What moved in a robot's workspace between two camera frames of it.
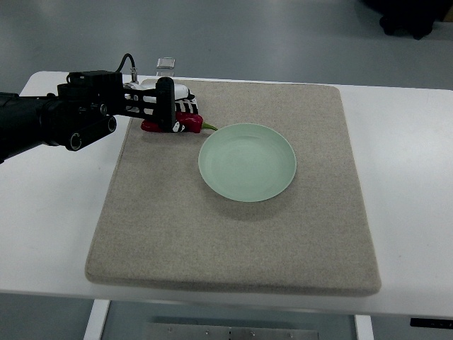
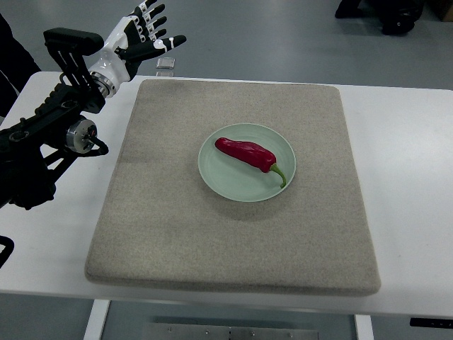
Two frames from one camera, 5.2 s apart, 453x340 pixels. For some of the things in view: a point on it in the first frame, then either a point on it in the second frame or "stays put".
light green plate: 248,162 stays put
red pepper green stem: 192,122 → 250,154
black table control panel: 431,322 stays put
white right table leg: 364,327 stays put
